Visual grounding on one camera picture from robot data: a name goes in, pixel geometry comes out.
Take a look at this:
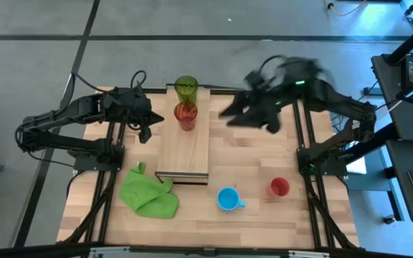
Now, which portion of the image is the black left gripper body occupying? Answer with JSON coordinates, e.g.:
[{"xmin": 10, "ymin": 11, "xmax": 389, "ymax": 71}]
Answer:
[{"xmin": 115, "ymin": 87, "xmax": 153, "ymax": 145}]

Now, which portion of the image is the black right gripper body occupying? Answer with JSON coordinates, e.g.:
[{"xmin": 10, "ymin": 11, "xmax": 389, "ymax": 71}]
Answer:
[{"xmin": 244, "ymin": 70, "xmax": 283, "ymax": 135}]

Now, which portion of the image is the tall red translucent cup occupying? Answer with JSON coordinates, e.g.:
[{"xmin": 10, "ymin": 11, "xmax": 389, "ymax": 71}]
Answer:
[{"xmin": 173, "ymin": 101, "xmax": 199, "ymax": 132}]

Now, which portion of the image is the tall green translucent cup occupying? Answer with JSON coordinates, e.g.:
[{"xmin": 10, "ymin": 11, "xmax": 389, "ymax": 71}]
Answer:
[{"xmin": 174, "ymin": 75, "xmax": 199, "ymax": 105}]

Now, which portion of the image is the small red plastic cup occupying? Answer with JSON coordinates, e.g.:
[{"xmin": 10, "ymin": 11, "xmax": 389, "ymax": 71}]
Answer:
[{"xmin": 267, "ymin": 176, "xmax": 291, "ymax": 199}]

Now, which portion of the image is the blue plastic mug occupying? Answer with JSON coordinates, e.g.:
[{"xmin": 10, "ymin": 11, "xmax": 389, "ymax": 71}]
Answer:
[{"xmin": 216, "ymin": 186, "xmax": 247, "ymax": 211}]

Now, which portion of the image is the wooden shelf board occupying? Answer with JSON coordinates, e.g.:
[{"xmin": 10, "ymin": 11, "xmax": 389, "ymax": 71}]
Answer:
[{"xmin": 154, "ymin": 85, "xmax": 212, "ymax": 186}]

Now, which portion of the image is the green cloth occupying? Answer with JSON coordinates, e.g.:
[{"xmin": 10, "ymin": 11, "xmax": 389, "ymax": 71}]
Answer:
[{"xmin": 118, "ymin": 161, "xmax": 181, "ymax": 219}]

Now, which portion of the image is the white box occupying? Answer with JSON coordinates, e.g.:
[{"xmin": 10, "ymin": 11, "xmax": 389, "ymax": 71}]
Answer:
[{"xmin": 346, "ymin": 157, "xmax": 367, "ymax": 176}]

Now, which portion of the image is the black crossbar with silver brackets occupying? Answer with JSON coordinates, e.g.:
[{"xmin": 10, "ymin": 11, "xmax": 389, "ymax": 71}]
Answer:
[{"xmin": 0, "ymin": 242, "xmax": 413, "ymax": 258}]

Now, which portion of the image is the grey desk top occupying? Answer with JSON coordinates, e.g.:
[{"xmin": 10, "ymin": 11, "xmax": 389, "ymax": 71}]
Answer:
[
  {"xmin": 370, "ymin": 53, "xmax": 413, "ymax": 141},
  {"xmin": 385, "ymin": 139, "xmax": 413, "ymax": 226}
]

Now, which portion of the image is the black diagonal pole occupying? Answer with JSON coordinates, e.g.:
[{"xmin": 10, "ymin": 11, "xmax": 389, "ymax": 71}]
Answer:
[{"xmin": 385, "ymin": 14, "xmax": 413, "ymax": 66}]

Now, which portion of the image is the black aluminium table frame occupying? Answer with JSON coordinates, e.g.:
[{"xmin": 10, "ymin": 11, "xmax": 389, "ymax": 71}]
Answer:
[{"xmin": 56, "ymin": 80, "xmax": 361, "ymax": 252}]

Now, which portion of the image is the yellow cable with black plug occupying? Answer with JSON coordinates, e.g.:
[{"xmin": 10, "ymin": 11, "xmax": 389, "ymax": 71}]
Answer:
[{"xmin": 323, "ymin": 0, "xmax": 369, "ymax": 17}]

